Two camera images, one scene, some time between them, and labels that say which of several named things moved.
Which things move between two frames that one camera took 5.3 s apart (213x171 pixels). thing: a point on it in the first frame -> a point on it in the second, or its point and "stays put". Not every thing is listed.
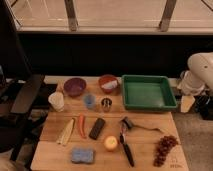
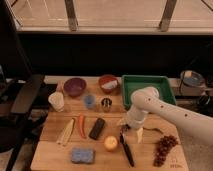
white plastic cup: x=57 y=100 stays put
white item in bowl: x=110 y=85 stays put
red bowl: x=107 y=78 stays put
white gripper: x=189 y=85 -> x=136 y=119
